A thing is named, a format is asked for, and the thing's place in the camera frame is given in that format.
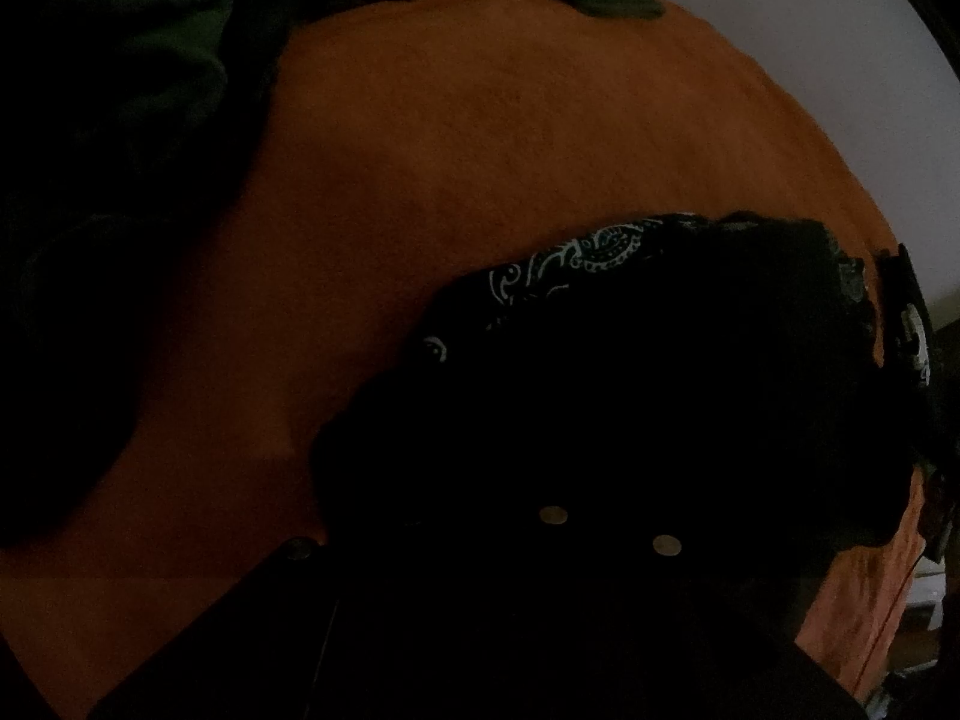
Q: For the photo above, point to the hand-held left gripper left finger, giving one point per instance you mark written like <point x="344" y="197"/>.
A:
<point x="300" y="615"/>

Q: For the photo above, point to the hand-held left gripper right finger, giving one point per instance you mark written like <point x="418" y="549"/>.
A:
<point x="637" y="615"/>

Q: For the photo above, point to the black paisley garment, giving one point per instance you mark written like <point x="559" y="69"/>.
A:
<point x="637" y="375"/>

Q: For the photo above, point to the orange bed blanket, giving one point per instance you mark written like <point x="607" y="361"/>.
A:
<point x="487" y="165"/>

